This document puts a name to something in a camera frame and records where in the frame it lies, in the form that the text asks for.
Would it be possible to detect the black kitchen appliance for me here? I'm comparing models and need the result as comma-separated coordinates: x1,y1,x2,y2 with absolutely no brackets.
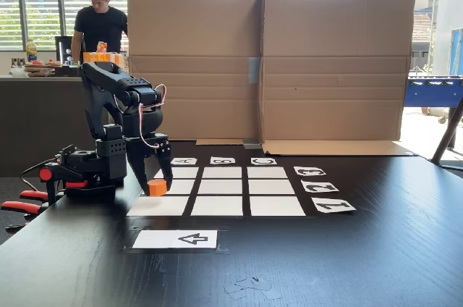
54,35,73,66

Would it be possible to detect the dark counter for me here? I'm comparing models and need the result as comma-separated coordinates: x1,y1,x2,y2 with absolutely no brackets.
0,75,131,177

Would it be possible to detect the white nine-square paper grid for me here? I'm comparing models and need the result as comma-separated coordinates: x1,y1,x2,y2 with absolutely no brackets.
126,166,307,217

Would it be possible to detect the brown cardboard screen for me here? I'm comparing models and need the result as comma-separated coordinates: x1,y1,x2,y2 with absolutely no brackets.
127,0,264,146
259,0,417,157

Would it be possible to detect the paper sheet number 3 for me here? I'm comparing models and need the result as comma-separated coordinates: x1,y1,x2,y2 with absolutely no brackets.
293,166,327,177

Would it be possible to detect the red handled clamp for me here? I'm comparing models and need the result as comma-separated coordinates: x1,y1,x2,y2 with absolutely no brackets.
0,190,50,234

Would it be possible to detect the dark base power cable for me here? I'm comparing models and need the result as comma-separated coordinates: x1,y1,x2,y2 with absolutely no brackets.
20,156,61,192

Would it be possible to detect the white arrow paper sheet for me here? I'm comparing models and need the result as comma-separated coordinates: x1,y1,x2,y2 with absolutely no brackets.
132,229,218,250

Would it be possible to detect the grey metal table leg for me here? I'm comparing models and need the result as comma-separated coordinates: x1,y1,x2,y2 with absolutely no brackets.
430,98,463,172

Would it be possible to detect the wooden board with food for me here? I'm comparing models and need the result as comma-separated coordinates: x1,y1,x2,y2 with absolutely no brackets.
23,59,63,78

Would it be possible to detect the yellow bottle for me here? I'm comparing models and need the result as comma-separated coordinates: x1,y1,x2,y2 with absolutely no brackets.
25,38,38,63

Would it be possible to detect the round orange token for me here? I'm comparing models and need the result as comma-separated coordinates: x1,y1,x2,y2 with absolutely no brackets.
147,177,168,198

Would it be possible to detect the paper sheet number 2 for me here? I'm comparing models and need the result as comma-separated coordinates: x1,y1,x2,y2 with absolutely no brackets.
300,180,340,193

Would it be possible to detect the person at counter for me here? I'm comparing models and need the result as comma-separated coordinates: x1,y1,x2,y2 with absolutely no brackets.
71,0,129,65

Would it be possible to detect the black red bar clamp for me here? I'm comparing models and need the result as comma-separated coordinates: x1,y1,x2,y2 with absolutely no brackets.
38,164,90,209

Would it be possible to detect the window with blinds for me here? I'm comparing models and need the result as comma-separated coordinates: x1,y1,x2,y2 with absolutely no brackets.
0,0,135,51

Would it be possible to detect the orange white carton pack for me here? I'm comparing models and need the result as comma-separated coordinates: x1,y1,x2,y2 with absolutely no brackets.
82,51,128,75

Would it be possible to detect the blue foosball table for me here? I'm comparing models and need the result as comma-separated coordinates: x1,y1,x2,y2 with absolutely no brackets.
404,75,463,125

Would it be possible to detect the red white servo cable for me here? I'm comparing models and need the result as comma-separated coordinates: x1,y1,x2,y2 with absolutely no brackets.
114,83,168,149

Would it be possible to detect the paper sheet number 1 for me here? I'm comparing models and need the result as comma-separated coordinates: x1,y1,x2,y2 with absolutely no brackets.
310,197,357,214

